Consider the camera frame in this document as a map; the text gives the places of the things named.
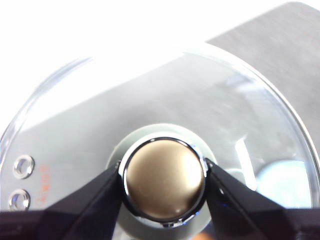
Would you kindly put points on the glass lid with green knob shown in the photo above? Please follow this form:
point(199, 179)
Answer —
point(165, 180)

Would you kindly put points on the blue round plate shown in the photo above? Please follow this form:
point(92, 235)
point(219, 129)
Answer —
point(282, 185)

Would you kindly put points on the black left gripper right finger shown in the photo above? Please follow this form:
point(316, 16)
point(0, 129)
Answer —
point(235, 205)

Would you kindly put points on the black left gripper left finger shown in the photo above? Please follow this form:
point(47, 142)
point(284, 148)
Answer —
point(95, 200)

